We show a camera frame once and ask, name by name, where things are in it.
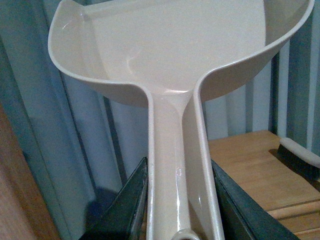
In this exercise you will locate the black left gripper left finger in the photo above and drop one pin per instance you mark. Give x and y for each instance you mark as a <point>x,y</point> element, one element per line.
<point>122,215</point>

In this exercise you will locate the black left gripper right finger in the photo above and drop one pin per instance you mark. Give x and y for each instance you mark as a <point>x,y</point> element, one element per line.
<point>242,217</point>

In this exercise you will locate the beige hand brush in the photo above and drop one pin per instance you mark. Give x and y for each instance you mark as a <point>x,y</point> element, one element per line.
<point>302,160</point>

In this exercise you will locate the beige plastic dustpan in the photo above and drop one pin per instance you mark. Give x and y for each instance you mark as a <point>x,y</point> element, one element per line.
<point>170,56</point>

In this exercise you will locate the wooden nightstand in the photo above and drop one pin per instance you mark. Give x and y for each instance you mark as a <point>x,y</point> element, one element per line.
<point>252,161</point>

